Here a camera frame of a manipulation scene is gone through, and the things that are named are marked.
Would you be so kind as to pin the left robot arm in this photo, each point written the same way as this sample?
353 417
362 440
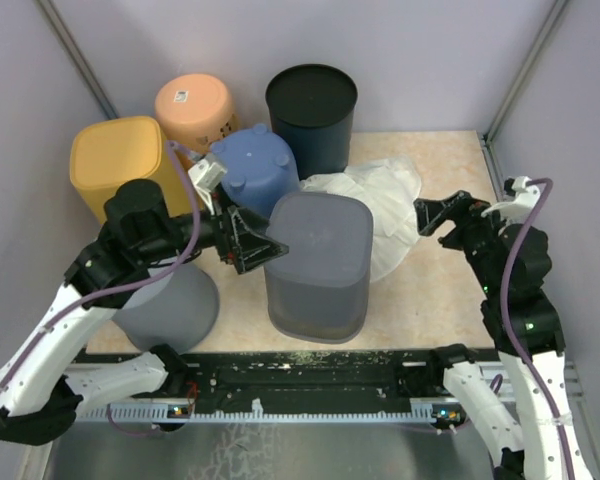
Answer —
139 245

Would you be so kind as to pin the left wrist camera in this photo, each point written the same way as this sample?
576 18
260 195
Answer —
206 174

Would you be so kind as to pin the blue round bin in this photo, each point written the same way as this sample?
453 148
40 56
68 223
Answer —
261 168

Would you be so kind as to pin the peach plastic bucket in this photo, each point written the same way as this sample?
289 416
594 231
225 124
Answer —
196 110

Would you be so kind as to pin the grey slotted cable duct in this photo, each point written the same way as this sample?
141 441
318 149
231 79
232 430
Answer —
174 413

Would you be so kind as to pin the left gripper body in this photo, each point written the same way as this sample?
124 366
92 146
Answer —
216 234

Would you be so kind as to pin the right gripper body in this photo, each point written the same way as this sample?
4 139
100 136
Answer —
475 230

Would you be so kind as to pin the black round bin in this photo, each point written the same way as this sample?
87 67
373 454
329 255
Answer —
311 107

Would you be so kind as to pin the white crumpled cloth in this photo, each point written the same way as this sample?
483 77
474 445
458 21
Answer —
387 187

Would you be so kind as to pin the grey round bin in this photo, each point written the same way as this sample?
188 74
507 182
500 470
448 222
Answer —
179 310

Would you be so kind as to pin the grey mesh bin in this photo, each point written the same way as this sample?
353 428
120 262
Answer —
319 290

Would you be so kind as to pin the black mounting rail base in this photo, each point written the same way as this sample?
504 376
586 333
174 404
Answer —
307 382

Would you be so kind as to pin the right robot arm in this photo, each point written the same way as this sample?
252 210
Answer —
510 260

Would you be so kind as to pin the yellow slotted plastic basket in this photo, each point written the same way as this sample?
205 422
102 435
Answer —
105 155

